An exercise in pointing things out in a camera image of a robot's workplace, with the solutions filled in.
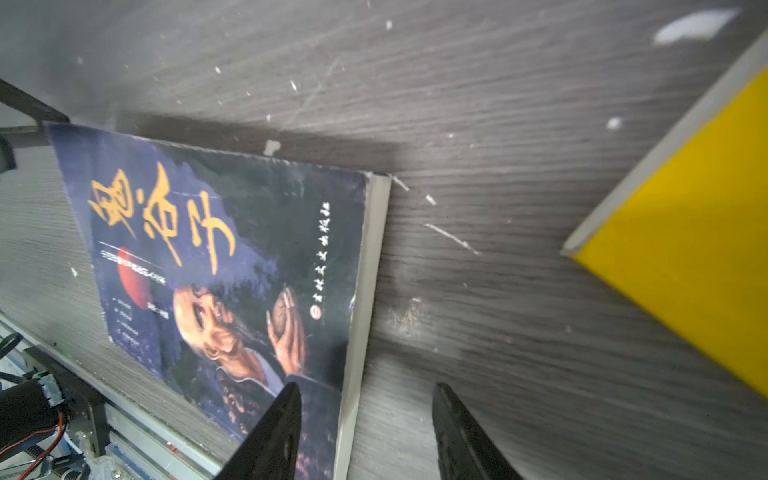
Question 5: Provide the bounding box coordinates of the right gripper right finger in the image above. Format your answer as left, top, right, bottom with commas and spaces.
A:
432, 383, 523, 480

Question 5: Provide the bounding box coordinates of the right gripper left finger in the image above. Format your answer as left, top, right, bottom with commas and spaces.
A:
214, 382, 302, 480

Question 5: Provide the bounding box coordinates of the dark portrait book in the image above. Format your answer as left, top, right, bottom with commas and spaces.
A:
45, 123, 391, 479

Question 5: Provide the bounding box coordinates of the yellow cartoon book right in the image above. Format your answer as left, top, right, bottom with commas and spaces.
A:
562, 36, 767, 394

